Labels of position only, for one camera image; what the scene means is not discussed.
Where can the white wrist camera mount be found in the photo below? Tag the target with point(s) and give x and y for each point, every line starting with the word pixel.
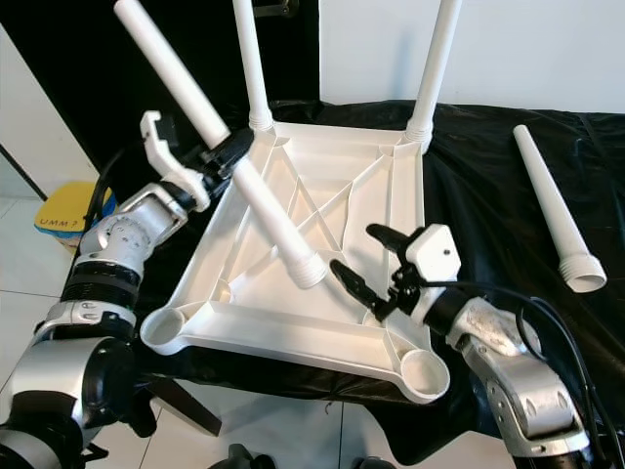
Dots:
pixel 435 252
pixel 166 161

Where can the yellow bin with blue band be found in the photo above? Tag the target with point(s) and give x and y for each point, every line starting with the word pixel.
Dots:
pixel 68 205

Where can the black door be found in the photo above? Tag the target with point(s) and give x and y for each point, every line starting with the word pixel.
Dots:
pixel 78 59

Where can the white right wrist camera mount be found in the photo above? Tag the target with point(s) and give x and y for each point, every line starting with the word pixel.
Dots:
pixel 435 252

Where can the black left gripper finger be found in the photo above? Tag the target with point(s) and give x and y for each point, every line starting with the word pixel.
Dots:
pixel 232 148

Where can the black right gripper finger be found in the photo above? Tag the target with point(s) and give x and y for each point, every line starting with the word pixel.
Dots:
pixel 389 239
pixel 355 285

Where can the grey robot foot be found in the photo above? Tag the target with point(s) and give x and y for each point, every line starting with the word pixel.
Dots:
pixel 242 459
pixel 371 463

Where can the grey robot right foot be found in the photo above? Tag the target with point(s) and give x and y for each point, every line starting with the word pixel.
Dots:
pixel 371 463

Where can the dark wooden table leg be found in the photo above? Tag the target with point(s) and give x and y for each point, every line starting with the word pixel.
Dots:
pixel 190 410

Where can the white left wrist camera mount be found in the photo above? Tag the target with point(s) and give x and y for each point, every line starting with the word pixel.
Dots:
pixel 166 161

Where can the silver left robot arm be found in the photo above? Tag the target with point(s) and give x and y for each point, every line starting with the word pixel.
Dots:
pixel 127 239

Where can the black plastic table sheet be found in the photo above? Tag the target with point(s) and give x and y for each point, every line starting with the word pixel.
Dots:
pixel 479 176

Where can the grey robot left foot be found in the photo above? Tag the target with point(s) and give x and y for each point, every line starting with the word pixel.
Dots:
pixel 242 459

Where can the white plastic table top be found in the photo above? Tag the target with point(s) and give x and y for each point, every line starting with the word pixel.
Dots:
pixel 352 186

